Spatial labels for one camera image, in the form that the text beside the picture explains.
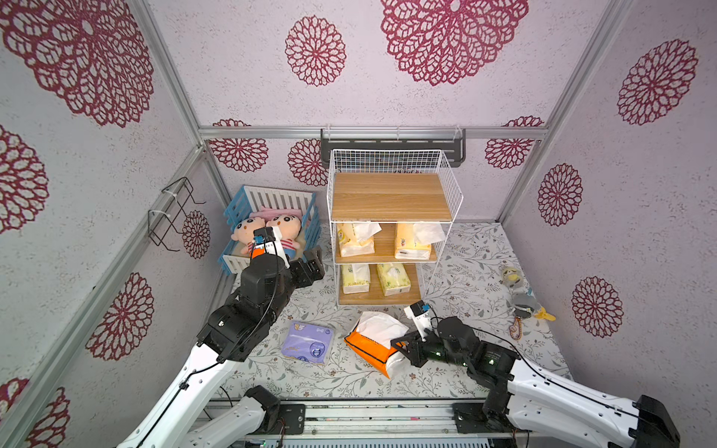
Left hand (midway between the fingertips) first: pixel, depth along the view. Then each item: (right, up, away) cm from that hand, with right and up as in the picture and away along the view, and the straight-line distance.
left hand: (305, 255), depth 66 cm
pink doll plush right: (-12, +11, +32) cm, 36 cm away
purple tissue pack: (-2, -26, +16) cm, 30 cm away
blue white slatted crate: (-29, +21, +43) cm, 56 cm away
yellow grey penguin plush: (+67, -9, +32) cm, 75 cm away
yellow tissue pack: (+12, +4, +10) cm, 17 cm away
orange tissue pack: (+16, -22, +8) cm, 28 cm away
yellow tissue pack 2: (+28, +4, +9) cm, 29 cm away
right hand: (+23, -24, +9) cm, 34 cm away
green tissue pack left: (+12, -9, +29) cm, 33 cm away
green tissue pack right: (+25, -9, +30) cm, 40 cm away
